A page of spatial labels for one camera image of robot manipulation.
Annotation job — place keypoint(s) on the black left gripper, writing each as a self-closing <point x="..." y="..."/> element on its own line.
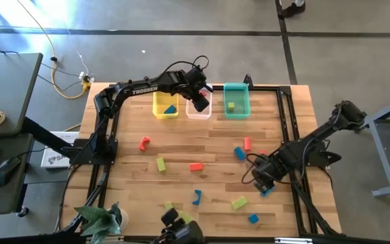
<point x="195" y="83"/>

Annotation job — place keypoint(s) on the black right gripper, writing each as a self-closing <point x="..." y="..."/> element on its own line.
<point x="269" y="169"/>

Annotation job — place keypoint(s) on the red rectangular block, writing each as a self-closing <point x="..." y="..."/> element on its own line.
<point x="196" y="166"/>
<point x="247" y="144"/>
<point x="203" y="94"/>

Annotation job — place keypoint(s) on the long blue block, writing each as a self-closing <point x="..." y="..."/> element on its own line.
<point x="270" y="192"/>

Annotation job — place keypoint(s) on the blue cylinder block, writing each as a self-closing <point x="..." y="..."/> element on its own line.
<point x="239" y="153"/>

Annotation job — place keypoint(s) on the blue rectangular block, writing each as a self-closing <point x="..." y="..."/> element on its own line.
<point x="170" y="110"/>

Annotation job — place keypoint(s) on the small green cube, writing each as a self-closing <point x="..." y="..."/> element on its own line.
<point x="231" y="105"/>
<point x="168" y="205"/>

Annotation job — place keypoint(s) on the green arch block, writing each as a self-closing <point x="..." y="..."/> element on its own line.
<point x="239" y="203"/>

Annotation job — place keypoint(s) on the green rectangular block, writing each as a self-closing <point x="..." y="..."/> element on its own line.
<point x="160" y="164"/>

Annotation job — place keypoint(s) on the large green block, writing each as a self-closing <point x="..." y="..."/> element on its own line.
<point x="187" y="217"/>

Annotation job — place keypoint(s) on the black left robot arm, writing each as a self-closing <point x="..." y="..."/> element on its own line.
<point x="141" y="88"/>

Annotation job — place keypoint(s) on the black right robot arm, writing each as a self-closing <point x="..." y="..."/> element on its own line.
<point x="303" y="149"/>

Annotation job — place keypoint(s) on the clear plastic bin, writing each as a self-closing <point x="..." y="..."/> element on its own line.
<point x="195" y="113"/>

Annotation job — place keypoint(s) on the yellow plastic bin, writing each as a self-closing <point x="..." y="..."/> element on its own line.
<point x="159" y="98"/>

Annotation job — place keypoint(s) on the teal plastic bin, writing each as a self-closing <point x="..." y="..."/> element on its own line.
<point x="240" y="101"/>

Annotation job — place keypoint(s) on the small blue cube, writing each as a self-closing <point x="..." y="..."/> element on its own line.
<point x="253" y="219"/>

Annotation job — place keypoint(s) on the silver aluminium bar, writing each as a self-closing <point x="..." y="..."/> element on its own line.
<point x="293" y="241"/>
<point x="107" y="239"/>

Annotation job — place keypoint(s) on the blue arch block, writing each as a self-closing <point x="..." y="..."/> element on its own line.
<point x="196" y="202"/>

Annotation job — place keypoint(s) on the white power strip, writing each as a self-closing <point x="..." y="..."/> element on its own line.
<point x="82" y="75"/>

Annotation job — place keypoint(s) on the white plant pot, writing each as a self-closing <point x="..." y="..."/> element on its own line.
<point x="125" y="218"/>

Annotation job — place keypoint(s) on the black desk foot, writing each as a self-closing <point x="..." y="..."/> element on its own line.
<point x="46" y="137"/>

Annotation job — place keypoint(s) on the white printed box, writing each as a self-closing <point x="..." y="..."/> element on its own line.
<point x="54" y="161"/>

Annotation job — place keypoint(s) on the green artificial plant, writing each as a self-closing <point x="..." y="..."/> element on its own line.
<point x="100" y="222"/>

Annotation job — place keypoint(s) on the grey desk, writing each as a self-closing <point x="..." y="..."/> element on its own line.
<point x="5" y="84"/>

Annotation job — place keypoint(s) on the black computer mouse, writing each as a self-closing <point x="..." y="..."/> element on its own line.
<point x="7" y="171"/>

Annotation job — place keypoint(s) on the dark desk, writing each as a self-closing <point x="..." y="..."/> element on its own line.
<point x="12" y="196"/>

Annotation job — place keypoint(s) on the black caster wheel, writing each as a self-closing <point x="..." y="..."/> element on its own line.
<point x="23" y="212"/>

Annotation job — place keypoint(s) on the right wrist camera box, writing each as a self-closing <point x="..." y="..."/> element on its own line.
<point x="262" y="185"/>

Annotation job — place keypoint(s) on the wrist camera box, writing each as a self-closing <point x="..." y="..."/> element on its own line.
<point x="262" y="185"/>
<point x="201" y="104"/>

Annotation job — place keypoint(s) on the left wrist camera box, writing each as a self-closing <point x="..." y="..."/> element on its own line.
<point x="201" y="104"/>

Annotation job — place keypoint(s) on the black camera device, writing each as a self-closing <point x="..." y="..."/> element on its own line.
<point x="181" y="234"/>

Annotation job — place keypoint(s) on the blue-grey metal table frame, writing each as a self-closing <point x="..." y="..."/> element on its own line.
<point x="379" y="149"/>

